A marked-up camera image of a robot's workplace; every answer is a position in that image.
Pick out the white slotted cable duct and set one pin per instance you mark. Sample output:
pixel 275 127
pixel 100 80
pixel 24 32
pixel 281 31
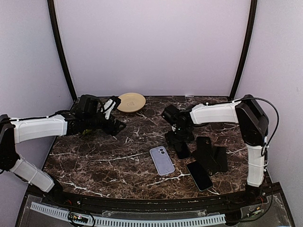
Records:
pixel 86 220

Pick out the black corner post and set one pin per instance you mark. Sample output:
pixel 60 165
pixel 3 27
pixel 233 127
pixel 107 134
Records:
pixel 60 50
pixel 245 49

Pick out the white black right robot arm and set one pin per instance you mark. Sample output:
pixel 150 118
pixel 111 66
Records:
pixel 246 112

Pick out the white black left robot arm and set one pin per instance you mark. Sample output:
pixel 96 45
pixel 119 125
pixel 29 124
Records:
pixel 14 131

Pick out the black right corner post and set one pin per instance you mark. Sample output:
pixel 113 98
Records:
pixel 245 49

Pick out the black screen phone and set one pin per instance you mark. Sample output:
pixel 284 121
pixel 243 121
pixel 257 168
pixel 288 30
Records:
pixel 182 150

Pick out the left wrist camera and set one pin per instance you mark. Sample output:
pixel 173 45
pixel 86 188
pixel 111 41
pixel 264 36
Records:
pixel 111 104

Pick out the lilac phone case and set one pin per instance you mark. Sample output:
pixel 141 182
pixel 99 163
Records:
pixel 162 161

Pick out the beige ceramic plate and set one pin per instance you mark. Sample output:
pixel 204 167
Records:
pixel 131 102

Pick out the black front rail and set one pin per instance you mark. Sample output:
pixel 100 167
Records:
pixel 227 203

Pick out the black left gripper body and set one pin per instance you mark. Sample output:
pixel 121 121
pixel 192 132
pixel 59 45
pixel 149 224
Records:
pixel 92 122

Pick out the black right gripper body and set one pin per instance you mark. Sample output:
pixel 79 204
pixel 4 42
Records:
pixel 185 134

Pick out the phone with green edge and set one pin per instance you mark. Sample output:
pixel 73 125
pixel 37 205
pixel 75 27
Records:
pixel 200 176

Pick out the black left corner post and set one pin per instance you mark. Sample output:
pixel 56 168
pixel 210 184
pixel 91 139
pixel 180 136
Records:
pixel 60 50

